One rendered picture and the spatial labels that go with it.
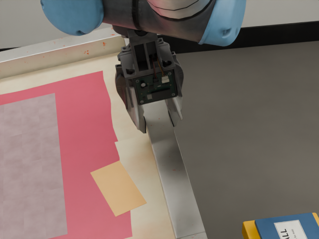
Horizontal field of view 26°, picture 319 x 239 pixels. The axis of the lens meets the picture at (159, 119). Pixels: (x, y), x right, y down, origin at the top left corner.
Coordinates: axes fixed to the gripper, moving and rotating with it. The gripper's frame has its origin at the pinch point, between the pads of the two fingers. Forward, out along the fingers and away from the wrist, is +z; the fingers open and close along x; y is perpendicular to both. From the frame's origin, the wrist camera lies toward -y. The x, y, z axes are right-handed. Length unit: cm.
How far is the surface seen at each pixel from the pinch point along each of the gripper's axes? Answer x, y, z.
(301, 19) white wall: 89, -200, 117
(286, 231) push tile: 16.2, 10.5, 20.1
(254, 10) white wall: 66, -200, 106
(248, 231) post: 10.5, 7.9, 21.0
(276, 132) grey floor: 54, -131, 124
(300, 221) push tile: 19.2, 8.8, 20.6
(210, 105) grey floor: 31, -154, 120
